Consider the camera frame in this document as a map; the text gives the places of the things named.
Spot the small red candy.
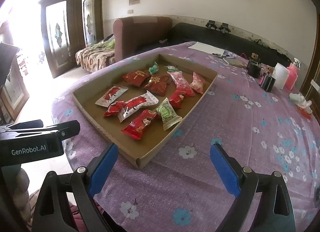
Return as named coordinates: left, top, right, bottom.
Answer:
left=104, top=101, right=125, bottom=117

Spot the green white snack pack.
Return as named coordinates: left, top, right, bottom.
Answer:
left=156, top=98, right=183, bottom=131

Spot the bright red snack pack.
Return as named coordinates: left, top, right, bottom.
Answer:
left=169, top=89, right=189, bottom=109
left=121, top=110, right=158, bottom=140

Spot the pink candy bag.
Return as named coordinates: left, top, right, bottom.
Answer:
left=167, top=71, right=195, bottom=97
left=190, top=72, right=206, bottom=94

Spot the green candy packet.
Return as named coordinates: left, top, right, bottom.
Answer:
left=164, top=65, right=180, bottom=72
left=148, top=61, right=159, bottom=75

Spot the white red snack sachet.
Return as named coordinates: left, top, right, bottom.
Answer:
left=117, top=91, right=159, bottom=123
left=95, top=85, right=129, bottom=107

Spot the dark red snack pack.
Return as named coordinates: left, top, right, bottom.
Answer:
left=143, top=75, right=170, bottom=97
left=122, top=70, right=150, bottom=87

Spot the left hand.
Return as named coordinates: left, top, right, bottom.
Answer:
left=12, top=168, right=31, bottom=223

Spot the purple floral tablecloth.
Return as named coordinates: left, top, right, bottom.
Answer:
left=51, top=41, right=320, bottom=232

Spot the shallow cardboard box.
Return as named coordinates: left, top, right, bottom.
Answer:
left=72, top=54, right=217, bottom=169

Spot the black cylindrical holder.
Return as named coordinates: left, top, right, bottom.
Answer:
left=247, top=53, right=261, bottom=79
left=259, top=66, right=276, bottom=92

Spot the white crumpled cloth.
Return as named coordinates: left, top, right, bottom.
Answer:
left=289, top=93, right=312, bottom=114

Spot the tan notebook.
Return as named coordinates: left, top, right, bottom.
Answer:
left=223, top=57, right=247, bottom=68

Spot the white plastic jar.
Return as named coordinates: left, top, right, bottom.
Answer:
left=272, top=63, right=289, bottom=90

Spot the patterned blanket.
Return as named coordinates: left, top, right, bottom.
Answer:
left=75, top=38, right=116, bottom=73

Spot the wooden side cabinet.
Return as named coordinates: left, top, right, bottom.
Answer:
left=300, top=78, right=319, bottom=109

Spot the pink sleeved bottle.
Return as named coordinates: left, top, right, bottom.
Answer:
left=285, top=58, right=301, bottom=90

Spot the white paper sheet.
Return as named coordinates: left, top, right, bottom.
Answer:
left=188, top=42, right=225, bottom=55

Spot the wooden glass door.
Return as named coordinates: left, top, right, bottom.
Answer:
left=39, top=0, right=103, bottom=78

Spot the black sofa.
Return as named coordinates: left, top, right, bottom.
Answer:
left=165, top=22, right=291, bottom=67

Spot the maroon armchair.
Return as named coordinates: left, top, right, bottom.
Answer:
left=113, top=16, right=172, bottom=62

